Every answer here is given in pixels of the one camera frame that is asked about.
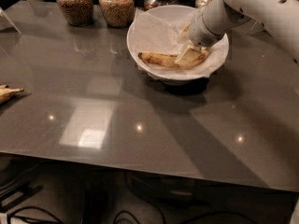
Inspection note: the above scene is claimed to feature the white bowl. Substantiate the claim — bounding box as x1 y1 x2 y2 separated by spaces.
126 4 230 86

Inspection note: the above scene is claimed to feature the white paper liner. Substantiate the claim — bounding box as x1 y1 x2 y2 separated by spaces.
129 7 229 80

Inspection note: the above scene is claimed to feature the glass jar of mixed beans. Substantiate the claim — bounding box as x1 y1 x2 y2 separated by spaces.
99 0 135 28

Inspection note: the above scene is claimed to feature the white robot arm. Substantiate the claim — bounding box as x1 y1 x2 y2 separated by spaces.
178 0 299 63

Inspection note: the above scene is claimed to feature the glass jar of brown grains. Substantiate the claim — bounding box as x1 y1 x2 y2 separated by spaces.
56 0 93 26

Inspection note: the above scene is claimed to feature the black cable under table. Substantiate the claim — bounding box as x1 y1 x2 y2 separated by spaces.
6 206 64 224

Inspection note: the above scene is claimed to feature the yellow banana at left edge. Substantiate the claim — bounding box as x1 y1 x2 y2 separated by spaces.
0 84 24 105

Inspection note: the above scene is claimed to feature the spotted yellow banana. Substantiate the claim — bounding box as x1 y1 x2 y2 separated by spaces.
138 49 209 69

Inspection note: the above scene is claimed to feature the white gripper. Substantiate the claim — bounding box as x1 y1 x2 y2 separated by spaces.
175 0 249 66

